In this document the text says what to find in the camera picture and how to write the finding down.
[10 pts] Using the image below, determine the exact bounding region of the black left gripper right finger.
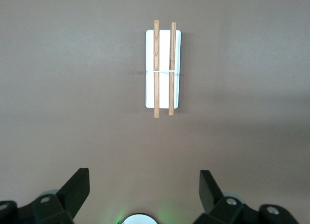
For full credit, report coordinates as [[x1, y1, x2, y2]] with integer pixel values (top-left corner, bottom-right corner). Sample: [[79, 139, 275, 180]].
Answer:
[[192, 170, 300, 224]]

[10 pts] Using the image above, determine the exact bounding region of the brown table cover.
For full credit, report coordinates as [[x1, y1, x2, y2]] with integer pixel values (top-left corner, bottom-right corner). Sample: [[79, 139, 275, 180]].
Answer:
[[0, 0, 310, 224]]

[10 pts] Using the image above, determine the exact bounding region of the darker wooden rack rod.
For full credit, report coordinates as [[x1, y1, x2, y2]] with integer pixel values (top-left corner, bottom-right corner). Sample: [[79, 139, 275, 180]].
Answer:
[[169, 22, 177, 116]]

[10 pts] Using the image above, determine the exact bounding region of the white towel rack base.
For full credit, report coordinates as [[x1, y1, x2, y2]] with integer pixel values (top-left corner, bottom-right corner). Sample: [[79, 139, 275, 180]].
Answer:
[[144, 29, 182, 110]]

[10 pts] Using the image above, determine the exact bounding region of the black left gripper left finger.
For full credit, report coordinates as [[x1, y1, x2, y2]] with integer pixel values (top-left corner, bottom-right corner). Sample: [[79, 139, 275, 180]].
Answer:
[[0, 168, 91, 224]]

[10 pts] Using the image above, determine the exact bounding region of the light wooden rack rod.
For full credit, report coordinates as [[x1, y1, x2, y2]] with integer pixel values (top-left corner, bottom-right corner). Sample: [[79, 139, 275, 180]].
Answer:
[[154, 19, 161, 119]]

